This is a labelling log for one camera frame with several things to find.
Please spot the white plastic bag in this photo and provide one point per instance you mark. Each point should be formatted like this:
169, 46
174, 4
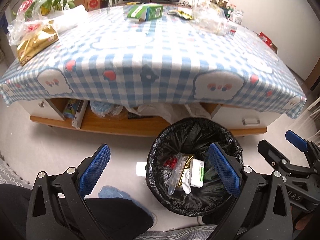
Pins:
22, 28

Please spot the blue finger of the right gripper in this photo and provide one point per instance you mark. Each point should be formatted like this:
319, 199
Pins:
296, 141

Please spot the colourful boxes on floor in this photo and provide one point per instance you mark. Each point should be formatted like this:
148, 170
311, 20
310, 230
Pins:
268, 42

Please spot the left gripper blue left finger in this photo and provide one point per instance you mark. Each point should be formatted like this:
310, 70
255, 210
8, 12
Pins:
91, 169

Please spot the person's black trouser leg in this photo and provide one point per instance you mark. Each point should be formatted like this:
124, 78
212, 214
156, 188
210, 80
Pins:
42, 215

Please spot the blue white milk carton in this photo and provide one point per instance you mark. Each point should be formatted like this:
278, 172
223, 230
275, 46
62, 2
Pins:
233, 28

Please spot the gold snack bag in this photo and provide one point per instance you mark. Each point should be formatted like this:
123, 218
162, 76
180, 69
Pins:
37, 43

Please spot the blue bonsai planter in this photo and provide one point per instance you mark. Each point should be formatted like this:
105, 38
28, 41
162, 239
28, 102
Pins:
223, 4

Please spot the small green carton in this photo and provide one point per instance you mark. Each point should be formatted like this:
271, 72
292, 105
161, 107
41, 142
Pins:
146, 12

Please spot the white wooden coffee table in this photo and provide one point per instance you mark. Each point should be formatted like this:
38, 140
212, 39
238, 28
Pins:
240, 121

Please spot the blue checked tablecloth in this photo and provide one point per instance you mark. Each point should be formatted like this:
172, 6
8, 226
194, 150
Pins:
114, 59

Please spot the brown cardboard box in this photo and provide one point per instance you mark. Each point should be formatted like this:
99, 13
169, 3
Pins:
89, 5

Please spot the white green carton box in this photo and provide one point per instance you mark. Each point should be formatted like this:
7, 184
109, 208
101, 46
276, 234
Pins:
196, 173

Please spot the crumpled white tissue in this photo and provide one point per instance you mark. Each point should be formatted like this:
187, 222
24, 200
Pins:
185, 184

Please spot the black lined trash bin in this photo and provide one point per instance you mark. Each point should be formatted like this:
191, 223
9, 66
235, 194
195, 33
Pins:
179, 172

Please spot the yellow snack wrapper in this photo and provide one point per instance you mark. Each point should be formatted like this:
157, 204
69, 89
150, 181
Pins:
183, 13

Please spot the clear plastic bag with bowl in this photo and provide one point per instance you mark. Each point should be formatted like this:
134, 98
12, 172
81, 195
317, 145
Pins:
210, 17

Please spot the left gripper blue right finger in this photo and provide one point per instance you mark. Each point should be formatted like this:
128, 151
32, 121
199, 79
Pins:
227, 169

